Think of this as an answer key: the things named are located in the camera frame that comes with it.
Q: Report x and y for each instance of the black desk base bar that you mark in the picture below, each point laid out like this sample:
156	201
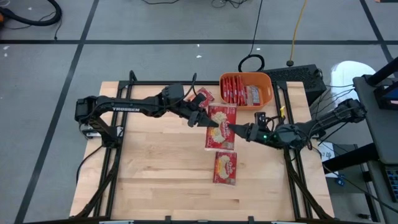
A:
348	158

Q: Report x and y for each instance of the black computer tower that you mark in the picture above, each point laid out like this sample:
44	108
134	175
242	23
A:
304	79

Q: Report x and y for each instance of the white paper sheet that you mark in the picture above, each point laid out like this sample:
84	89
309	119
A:
326	154

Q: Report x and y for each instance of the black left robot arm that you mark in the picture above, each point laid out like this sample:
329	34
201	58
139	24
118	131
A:
130	107

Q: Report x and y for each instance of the laptop keyboard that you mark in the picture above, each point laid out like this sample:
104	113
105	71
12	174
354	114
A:
392	183

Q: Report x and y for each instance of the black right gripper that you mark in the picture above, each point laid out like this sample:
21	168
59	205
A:
261	133

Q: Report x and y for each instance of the yellow tag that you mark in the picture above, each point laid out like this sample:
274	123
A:
282	111

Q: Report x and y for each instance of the black desktop device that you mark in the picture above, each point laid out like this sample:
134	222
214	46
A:
387	96

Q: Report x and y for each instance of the grey side desk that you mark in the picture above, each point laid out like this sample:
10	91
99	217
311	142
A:
379	130

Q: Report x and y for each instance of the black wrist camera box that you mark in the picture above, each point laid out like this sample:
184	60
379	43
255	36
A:
260	118

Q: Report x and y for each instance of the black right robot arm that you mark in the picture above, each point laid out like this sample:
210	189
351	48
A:
329	119

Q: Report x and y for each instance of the orange plastic basket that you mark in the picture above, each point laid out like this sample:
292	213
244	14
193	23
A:
264	81

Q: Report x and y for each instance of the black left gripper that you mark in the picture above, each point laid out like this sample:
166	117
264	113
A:
194	110

